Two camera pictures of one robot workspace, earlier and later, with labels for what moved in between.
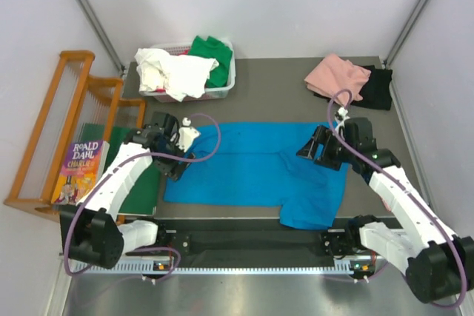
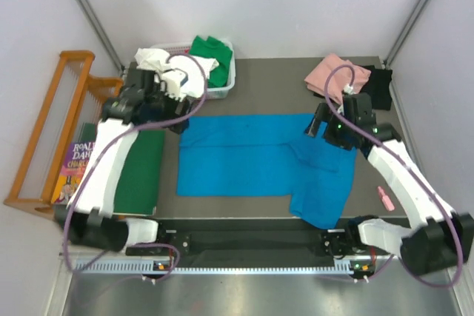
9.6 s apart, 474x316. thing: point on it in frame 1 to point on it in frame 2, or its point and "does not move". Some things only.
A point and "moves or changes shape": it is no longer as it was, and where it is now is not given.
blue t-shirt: (259, 162) moves or changes shape
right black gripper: (324, 136) to (325, 114)
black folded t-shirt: (377, 92) does not move
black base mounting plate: (262, 244) does not move
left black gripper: (174, 167) to (179, 113)
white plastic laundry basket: (177, 48) does not move
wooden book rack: (75, 98) does not move
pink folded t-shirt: (340, 78) does not move
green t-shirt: (212, 48) does not move
